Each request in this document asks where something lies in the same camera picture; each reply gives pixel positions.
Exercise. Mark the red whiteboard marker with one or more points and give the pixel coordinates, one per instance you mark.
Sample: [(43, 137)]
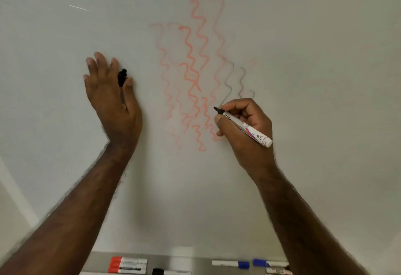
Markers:
[(116, 260), (113, 270), (114, 265)]

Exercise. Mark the metal marker tray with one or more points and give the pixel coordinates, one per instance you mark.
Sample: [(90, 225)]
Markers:
[(194, 263)]

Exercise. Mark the person's right hand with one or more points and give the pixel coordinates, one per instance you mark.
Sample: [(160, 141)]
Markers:
[(250, 155)]

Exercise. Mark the black marker cap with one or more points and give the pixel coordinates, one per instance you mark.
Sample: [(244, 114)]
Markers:
[(122, 77)]

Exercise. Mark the blue whiteboard marker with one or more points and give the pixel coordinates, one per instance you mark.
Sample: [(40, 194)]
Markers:
[(243, 264), (259, 262), (278, 270)]

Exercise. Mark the person's right forearm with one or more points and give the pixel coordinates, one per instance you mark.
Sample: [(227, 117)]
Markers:
[(307, 227)]

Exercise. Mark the white whiteboard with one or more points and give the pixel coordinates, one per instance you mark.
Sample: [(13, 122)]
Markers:
[(329, 49)]

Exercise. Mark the black whiteboard marker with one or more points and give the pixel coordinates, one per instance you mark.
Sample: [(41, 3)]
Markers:
[(158, 272), (250, 130)]

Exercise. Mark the person's left forearm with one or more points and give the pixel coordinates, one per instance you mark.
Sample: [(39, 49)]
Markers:
[(72, 221)]

